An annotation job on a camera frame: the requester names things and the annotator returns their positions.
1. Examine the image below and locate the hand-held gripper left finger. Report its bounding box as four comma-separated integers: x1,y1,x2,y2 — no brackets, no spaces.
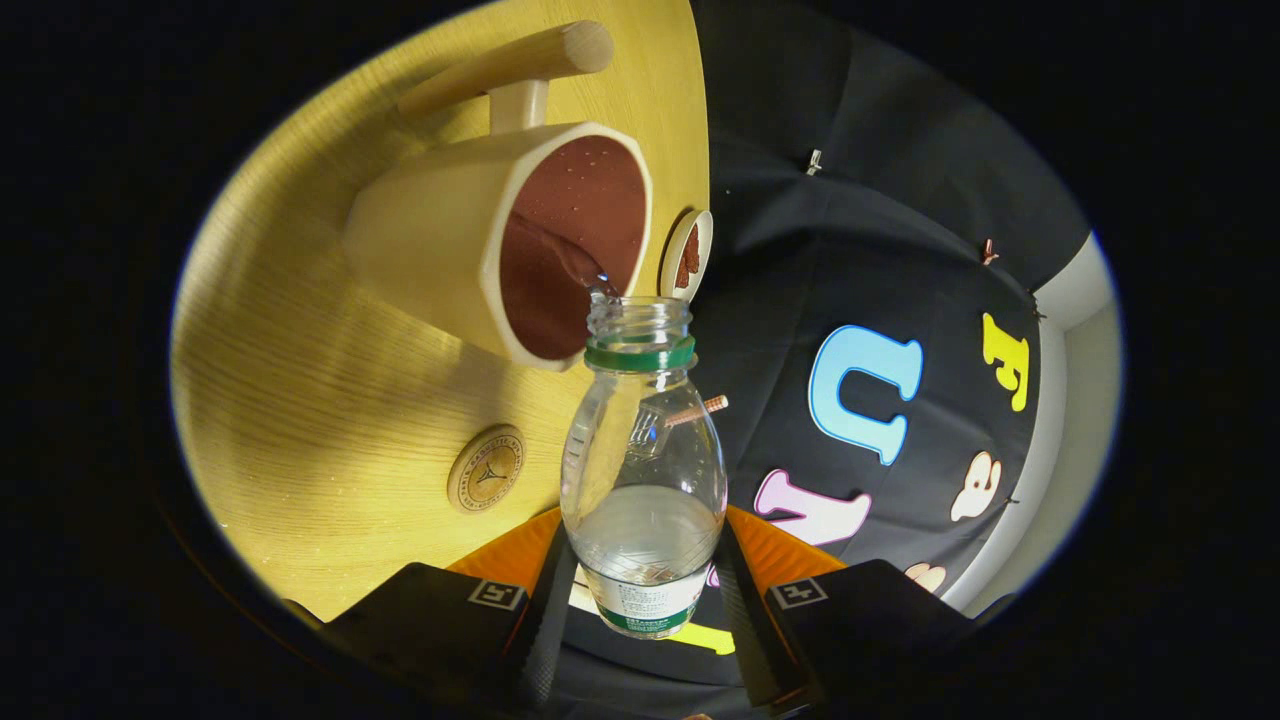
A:
320,508,579,713

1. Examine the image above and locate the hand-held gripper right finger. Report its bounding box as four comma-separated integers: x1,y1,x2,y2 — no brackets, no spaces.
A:
715,505,976,713

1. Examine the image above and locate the clear plastic juice bottle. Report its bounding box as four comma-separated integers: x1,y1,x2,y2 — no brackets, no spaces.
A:
560,296,729,641

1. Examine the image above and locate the round wooden coaster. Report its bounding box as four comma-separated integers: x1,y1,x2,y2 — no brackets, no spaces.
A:
447,424,526,515

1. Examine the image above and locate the cream cup with wooden handle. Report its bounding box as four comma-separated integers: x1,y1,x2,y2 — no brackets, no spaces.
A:
343,20,654,373

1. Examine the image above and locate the red striped straw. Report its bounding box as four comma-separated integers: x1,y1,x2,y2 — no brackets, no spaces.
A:
665,395,729,429

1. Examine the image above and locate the wooden table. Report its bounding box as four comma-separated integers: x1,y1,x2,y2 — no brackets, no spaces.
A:
170,0,711,623

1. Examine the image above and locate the white round plate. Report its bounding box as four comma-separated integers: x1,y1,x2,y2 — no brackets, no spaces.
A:
659,208,715,303

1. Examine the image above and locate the black backdrop cloth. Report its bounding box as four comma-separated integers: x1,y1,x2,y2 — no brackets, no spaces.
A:
560,0,1091,701

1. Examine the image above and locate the wire mesh basket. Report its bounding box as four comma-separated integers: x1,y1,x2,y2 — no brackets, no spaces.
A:
628,400,669,461

